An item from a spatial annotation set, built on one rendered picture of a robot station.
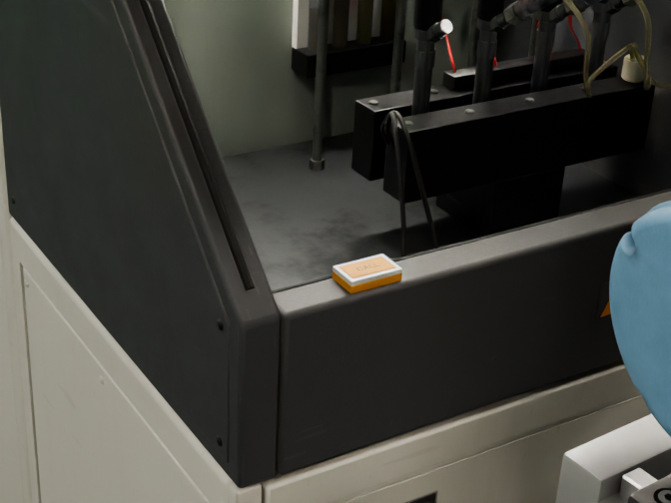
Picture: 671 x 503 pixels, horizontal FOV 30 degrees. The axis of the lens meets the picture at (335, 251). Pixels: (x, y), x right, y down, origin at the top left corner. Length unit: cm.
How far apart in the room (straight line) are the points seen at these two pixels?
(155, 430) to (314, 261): 25
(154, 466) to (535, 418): 37
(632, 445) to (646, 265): 32
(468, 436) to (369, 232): 30
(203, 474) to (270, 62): 60
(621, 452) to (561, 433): 48
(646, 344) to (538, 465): 76
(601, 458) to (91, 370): 69
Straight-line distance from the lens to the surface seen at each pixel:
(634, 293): 52
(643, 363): 53
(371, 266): 103
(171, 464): 119
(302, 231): 138
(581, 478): 79
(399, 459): 114
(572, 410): 126
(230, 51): 151
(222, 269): 98
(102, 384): 132
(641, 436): 82
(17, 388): 166
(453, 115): 131
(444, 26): 126
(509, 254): 110
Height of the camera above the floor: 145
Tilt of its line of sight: 28 degrees down
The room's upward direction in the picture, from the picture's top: 3 degrees clockwise
